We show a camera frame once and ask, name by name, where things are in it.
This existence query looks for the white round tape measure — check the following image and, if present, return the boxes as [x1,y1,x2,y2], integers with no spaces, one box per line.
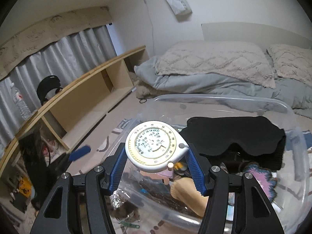
[125,121,189,173]

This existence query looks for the oval wooden block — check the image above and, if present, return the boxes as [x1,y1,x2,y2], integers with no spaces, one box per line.
[170,177,209,218]

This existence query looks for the wooden bedside shelf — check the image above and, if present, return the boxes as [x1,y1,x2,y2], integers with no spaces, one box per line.
[1,46,149,171]

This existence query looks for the black sleep mask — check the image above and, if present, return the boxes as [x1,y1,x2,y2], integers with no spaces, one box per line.
[180,116,286,174]

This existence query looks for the pink blue crochet coaster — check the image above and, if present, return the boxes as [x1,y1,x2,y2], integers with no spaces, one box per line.
[243,163,277,202]

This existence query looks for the clear plastic storage bin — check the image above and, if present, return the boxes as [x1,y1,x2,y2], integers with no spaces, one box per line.
[102,93,312,234]

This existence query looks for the plastic water bottle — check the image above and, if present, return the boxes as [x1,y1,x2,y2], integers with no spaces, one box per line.
[11,82,32,121]

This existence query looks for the black headphones on shelf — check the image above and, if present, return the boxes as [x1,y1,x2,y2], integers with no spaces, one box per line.
[36,75,63,106]

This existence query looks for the grey curtain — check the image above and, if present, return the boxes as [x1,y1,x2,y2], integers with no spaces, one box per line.
[1,25,116,147]

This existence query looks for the grey duvet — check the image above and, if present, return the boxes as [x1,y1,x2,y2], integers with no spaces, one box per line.
[134,56,311,118]

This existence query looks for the beige textured pillow left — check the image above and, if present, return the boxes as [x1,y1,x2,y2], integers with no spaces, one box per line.
[155,40,276,89]

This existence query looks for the beige textured pillow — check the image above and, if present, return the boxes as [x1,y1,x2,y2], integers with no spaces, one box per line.
[155,40,276,89]
[267,44,312,86]

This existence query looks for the beige textured pillow right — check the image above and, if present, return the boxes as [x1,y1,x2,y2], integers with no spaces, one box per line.
[267,44,312,86]

